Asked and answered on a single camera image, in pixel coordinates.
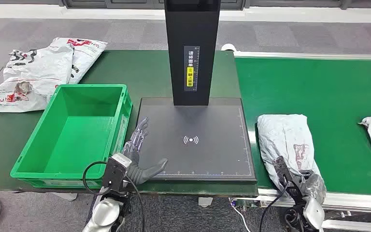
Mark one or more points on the white conveyor roller cap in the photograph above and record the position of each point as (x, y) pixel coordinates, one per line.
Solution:
(228, 47)

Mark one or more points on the black inbound scanner machine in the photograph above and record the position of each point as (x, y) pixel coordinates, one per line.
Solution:
(201, 150)

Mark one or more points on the white courier bag black print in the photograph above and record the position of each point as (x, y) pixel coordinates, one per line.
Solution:
(38, 73)

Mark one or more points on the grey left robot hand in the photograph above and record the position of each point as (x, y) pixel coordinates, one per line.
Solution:
(134, 153)

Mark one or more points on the small conveyor control device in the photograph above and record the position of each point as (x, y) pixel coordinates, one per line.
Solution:
(244, 203)

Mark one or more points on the green conveyor belt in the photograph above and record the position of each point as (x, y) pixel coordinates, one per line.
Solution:
(326, 93)

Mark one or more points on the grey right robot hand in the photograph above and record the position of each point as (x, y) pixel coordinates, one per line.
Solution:
(315, 187)

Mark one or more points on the white courier bag red logo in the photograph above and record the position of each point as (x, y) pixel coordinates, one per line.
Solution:
(88, 54)

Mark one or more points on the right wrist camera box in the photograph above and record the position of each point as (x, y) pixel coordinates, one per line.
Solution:
(281, 169)

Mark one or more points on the dark green table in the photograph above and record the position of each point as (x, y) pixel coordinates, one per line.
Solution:
(131, 69)

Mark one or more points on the green plastic crate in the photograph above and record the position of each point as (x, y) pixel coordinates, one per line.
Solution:
(76, 137)

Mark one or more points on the white table foot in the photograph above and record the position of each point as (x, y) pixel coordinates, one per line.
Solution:
(65, 196)
(205, 201)

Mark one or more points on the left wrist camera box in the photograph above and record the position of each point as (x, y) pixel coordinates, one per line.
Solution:
(113, 173)

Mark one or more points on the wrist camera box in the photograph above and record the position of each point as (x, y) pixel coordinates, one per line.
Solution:
(113, 173)
(281, 169)

